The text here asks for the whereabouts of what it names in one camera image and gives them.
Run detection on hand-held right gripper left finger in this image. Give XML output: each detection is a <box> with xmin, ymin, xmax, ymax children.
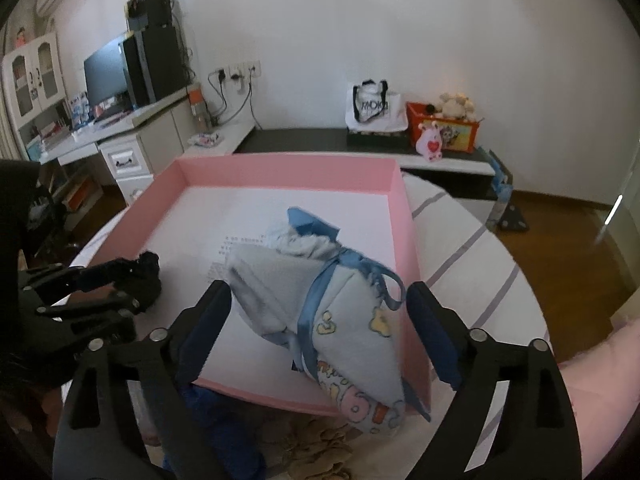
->
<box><xmin>52</xmin><ymin>280</ymin><xmax>233</xmax><ymax>480</ymax></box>

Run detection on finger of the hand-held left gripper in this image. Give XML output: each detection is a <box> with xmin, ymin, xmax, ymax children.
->
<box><xmin>35</xmin><ymin>285</ymin><xmax>163</xmax><ymax>352</ymax></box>
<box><xmin>19</xmin><ymin>252</ymin><xmax>162</xmax><ymax>302</ymax></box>

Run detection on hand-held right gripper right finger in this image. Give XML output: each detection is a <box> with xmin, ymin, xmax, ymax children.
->
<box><xmin>400</xmin><ymin>281</ymin><xmax>583</xmax><ymax>480</ymax></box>

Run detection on light blue printed cloth bundle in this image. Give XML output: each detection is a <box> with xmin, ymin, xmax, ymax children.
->
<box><xmin>220</xmin><ymin>205</ymin><xmax>433</xmax><ymax>433</ymax></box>

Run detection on dark blue cloth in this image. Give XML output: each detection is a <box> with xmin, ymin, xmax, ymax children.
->
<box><xmin>180</xmin><ymin>385</ymin><xmax>266</xmax><ymax>480</ymax></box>

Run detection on tan cloth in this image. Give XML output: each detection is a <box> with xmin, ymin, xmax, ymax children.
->
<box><xmin>260</xmin><ymin>415</ymin><xmax>366</xmax><ymax>480</ymax></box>

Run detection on pink shallow box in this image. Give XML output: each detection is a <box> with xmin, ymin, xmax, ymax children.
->
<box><xmin>82</xmin><ymin>155</ymin><xmax>433</xmax><ymax>418</ymax></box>

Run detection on black office chair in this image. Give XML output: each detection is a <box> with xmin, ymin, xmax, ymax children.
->
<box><xmin>30</xmin><ymin>180</ymin><xmax>68</xmax><ymax>261</ymax></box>

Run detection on orange storage box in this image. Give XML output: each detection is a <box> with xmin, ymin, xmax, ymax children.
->
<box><xmin>62</xmin><ymin>180</ymin><xmax>98</xmax><ymax>211</ymax></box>

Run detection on beige curtain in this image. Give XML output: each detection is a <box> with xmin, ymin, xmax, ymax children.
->
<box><xmin>0</xmin><ymin>85</ymin><xmax>23</xmax><ymax>161</ymax></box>

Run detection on stack of books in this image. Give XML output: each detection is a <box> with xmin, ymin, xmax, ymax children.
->
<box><xmin>27</xmin><ymin>120</ymin><xmax>71</xmax><ymax>151</ymax></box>

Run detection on white striped table cover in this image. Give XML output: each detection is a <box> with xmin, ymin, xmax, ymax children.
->
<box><xmin>65</xmin><ymin>170</ymin><xmax>551</xmax><ymax>480</ymax></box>

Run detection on white hutch cabinet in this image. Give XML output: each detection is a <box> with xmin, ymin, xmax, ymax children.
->
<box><xmin>2</xmin><ymin>32</ymin><xmax>66</xmax><ymax>131</ymax></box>

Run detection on dark bathroom scale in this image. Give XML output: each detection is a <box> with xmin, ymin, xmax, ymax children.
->
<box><xmin>495</xmin><ymin>200</ymin><xmax>530</xmax><ymax>233</ymax></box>

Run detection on white desk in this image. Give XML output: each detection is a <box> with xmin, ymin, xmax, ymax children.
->
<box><xmin>37</xmin><ymin>92</ymin><xmax>201</xmax><ymax>206</ymax></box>

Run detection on black computer monitor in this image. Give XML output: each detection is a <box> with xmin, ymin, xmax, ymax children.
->
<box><xmin>84</xmin><ymin>32</ymin><xmax>133</xmax><ymax>108</ymax></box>

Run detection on pink printed quilt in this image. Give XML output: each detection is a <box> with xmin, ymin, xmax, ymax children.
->
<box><xmin>557</xmin><ymin>317</ymin><xmax>640</xmax><ymax>471</ymax></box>

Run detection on pink heart plush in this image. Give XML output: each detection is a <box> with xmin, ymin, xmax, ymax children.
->
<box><xmin>416</xmin><ymin>120</ymin><xmax>445</xmax><ymax>162</ymax></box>

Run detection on black computer tower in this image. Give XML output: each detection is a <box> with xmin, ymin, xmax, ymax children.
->
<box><xmin>120</xmin><ymin>25</ymin><xmax>188</xmax><ymax>108</ymax></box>

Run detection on orange capped bottle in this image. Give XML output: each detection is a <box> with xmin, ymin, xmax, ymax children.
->
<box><xmin>189</xmin><ymin>87</ymin><xmax>208</xmax><ymax>133</ymax></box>

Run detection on red toy box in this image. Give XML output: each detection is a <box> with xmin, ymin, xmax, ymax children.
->
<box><xmin>405</xmin><ymin>101</ymin><xmax>483</xmax><ymax>155</ymax></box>

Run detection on black and white tv cabinet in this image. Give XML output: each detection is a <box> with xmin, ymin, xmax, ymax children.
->
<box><xmin>185</xmin><ymin>122</ymin><xmax>501</xmax><ymax>198</ymax></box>

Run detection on cream plush toy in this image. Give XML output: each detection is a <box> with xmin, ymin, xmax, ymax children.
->
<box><xmin>434</xmin><ymin>91</ymin><xmax>477</xmax><ymax>121</ymax></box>

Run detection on black speaker box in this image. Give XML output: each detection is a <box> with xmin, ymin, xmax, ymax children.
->
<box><xmin>126</xmin><ymin>0</ymin><xmax>173</xmax><ymax>31</ymax></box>

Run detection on white tote bag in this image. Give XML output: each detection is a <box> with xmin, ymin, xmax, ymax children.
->
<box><xmin>345</xmin><ymin>79</ymin><xmax>407</xmax><ymax>133</ymax></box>

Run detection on black power cable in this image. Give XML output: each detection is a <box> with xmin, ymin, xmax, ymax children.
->
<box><xmin>232</xmin><ymin>77</ymin><xmax>263</xmax><ymax>128</ymax></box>
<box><xmin>207</xmin><ymin>72</ymin><xmax>228</xmax><ymax>126</ymax></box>

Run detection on white wall outlets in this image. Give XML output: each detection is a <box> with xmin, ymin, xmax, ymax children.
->
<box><xmin>215</xmin><ymin>60</ymin><xmax>262</xmax><ymax>81</ymax></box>

